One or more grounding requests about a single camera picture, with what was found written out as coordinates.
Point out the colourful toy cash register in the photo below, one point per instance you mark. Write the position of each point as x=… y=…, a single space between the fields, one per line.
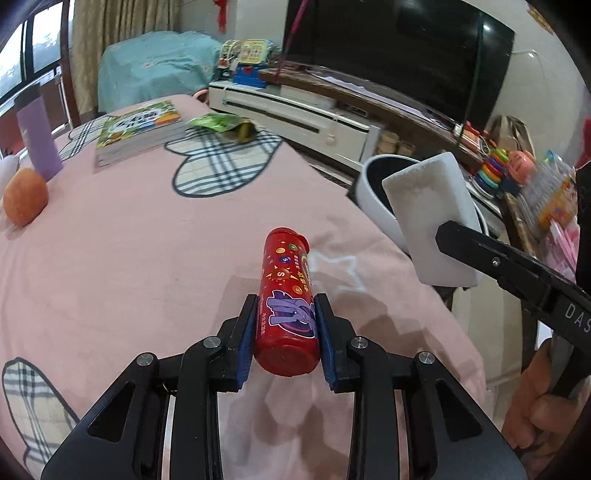
x=247 y=62

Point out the orange fruit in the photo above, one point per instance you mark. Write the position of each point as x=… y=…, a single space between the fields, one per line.
x=25 y=197

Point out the colourful toy box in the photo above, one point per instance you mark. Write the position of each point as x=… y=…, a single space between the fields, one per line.
x=551 y=194

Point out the white television cabinet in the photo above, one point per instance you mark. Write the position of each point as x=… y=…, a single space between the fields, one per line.
x=286 y=110

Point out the wooden toy cups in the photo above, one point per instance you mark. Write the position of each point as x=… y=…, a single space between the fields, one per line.
x=395 y=144

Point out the beige bag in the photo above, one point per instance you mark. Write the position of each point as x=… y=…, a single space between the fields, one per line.
x=508 y=131

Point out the pink ball toy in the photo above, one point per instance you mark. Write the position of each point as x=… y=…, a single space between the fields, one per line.
x=521 y=166

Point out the white round waste bin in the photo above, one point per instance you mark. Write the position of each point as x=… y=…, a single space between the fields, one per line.
x=374 y=198

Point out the red hanging decoration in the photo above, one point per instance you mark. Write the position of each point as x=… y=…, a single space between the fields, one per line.
x=221 y=14

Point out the rainbow stacking rings toy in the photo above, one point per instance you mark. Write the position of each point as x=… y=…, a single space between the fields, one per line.
x=494 y=168

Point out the balcony window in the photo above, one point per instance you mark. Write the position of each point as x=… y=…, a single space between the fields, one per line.
x=27 y=60

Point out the red candy tube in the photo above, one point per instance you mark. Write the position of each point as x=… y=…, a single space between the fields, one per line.
x=288 y=300

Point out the black television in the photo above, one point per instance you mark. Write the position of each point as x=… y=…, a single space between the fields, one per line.
x=397 y=55

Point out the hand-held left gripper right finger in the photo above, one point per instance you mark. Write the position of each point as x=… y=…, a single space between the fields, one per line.
x=325 y=341

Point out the white foam block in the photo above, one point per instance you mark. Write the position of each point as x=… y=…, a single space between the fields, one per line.
x=429 y=217

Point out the person's right hand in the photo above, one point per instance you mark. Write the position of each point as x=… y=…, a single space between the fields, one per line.
x=531 y=410

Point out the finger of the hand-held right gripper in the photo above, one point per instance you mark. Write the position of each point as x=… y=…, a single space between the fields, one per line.
x=521 y=297
x=480 y=251

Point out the beige curtain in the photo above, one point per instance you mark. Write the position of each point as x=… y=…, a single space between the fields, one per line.
x=124 y=18

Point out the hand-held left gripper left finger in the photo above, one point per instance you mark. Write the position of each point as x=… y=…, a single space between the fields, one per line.
x=244 y=341

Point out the green snack packet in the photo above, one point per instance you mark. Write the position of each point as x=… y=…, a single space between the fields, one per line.
x=217 y=124

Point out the pink plastic stool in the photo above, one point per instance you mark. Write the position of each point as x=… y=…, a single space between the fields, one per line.
x=199 y=97

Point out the teal covered armchair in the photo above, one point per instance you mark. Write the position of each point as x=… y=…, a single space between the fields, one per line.
x=157 y=64

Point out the red toy phone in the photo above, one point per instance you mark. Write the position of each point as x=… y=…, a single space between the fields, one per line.
x=474 y=136

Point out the pink stick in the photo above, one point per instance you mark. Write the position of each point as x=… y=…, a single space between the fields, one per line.
x=293 y=32

